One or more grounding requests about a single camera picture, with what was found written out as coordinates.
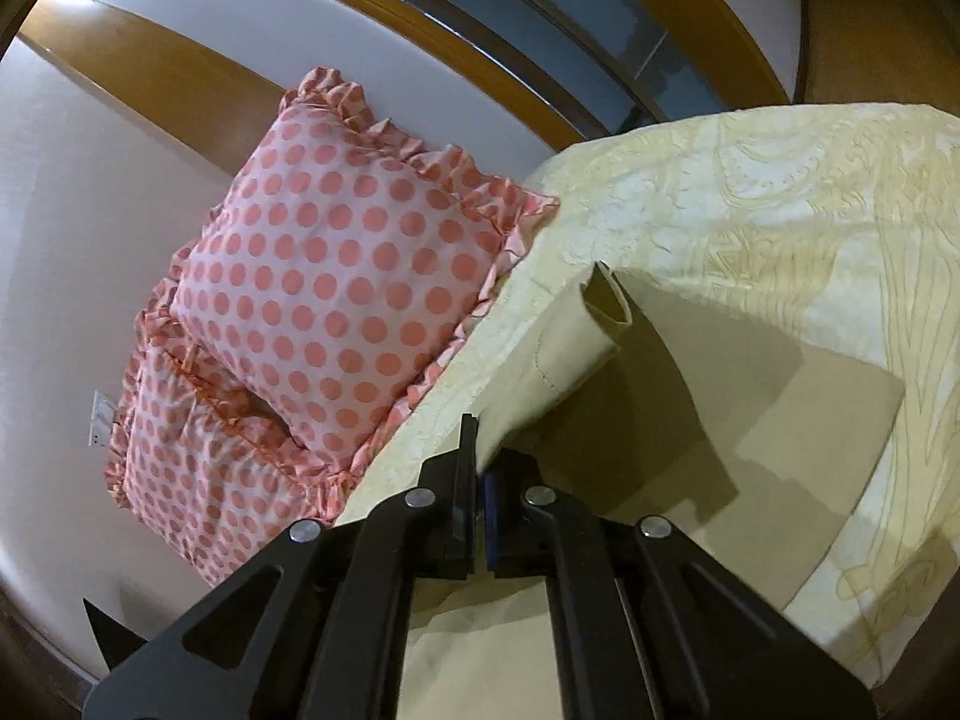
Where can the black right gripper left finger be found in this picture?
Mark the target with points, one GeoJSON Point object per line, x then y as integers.
{"type": "Point", "coordinates": [313, 626]}

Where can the yellow patterned bed sheet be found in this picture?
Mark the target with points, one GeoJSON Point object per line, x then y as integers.
{"type": "Point", "coordinates": [837, 225]}

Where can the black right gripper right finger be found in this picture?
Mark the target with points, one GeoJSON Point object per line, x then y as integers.
{"type": "Point", "coordinates": [645, 623]}

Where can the beige khaki pants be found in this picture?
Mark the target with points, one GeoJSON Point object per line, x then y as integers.
{"type": "Point", "coordinates": [639, 402]}

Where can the pink polka dot upper pillow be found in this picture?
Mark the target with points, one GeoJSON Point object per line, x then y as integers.
{"type": "Point", "coordinates": [347, 265]}

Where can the blue glass window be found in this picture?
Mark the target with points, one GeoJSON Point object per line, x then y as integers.
{"type": "Point", "coordinates": [606, 65]}

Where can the pink polka dot lower pillow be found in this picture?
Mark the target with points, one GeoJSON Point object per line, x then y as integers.
{"type": "Point", "coordinates": [203, 463]}

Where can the pink polka dot pillow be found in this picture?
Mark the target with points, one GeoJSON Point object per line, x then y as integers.
{"type": "Point", "coordinates": [347, 265]}
{"type": "Point", "coordinates": [203, 463]}

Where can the wooden white headboard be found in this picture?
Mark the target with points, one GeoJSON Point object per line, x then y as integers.
{"type": "Point", "coordinates": [208, 71]}

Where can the white wall socket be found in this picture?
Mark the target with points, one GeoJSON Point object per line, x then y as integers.
{"type": "Point", "coordinates": [101, 420]}

